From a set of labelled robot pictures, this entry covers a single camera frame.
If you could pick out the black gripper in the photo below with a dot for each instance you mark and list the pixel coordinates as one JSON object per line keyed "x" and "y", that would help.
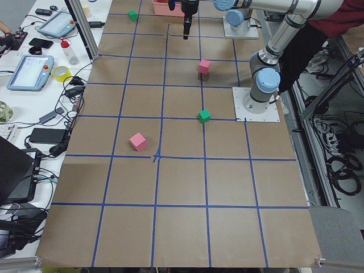
{"x": 188, "y": 8}

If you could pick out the pink plastic tray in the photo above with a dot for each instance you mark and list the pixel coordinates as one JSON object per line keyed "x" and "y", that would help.
{"x": 161, "y": 8}

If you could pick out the pink cube near centre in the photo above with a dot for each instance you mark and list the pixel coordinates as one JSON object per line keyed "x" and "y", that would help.
{"x": 204, "y": 67}

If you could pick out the pink cube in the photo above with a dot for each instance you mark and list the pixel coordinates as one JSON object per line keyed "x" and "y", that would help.
{"x": 204, "y": 67}
{"x": 138, "y": 141}

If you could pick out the green cube near tray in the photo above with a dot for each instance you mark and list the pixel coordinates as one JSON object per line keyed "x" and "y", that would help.
{"x": 133, "y": 15}

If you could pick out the black power adapter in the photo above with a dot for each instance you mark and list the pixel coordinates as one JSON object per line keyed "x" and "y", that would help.
{"x": 96, "y": 24}

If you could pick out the green cube near base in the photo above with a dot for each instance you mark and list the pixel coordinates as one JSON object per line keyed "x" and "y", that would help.
{"x": 204, "y": 116}

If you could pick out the red capped squeeze bottle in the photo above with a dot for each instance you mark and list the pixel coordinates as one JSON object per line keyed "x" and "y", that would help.
{"x": 69, "y": 52}

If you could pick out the teach pendant far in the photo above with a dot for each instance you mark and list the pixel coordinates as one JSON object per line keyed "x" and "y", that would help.
{"x": 58, "y": 26}

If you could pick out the teach pendant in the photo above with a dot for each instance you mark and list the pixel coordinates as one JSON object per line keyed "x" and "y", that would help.
{"x": 58, "y": 26}
{"x": 32, "y": 73}

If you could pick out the person in red shirt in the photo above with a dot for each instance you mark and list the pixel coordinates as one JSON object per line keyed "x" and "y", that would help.
{"x": 309, "y": 40}

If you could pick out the pink cube far side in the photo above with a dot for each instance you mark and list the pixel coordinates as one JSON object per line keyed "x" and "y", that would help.
{"x": 138, "y": 141}

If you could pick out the yellow tape roll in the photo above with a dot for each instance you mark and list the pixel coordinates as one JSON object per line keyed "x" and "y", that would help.
{"x": 61, "y": 73}

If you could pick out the black smartphone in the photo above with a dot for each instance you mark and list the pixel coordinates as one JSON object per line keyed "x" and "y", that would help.
{"x": 46, "y": 44}

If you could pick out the grey usb hub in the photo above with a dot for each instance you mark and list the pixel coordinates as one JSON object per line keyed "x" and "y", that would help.
{"x": 51, "y": 115}

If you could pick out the teach pendant near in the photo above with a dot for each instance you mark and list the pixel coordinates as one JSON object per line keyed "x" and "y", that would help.
{"x": 32, "y": 73}

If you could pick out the black power brick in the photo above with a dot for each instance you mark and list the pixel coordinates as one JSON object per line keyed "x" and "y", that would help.
{"x": 47, "y": 136}

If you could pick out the black laptop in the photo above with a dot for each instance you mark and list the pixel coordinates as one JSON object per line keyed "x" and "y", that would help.
{"x": 19, "y": 168}

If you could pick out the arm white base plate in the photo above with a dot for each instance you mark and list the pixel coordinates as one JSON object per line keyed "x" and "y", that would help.
{"x": 247, "y": 30}
{"x": 248, "y": 110}

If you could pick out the aluminium frame post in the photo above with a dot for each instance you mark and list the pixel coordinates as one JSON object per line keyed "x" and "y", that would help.
{"x": 75, "y": 9}

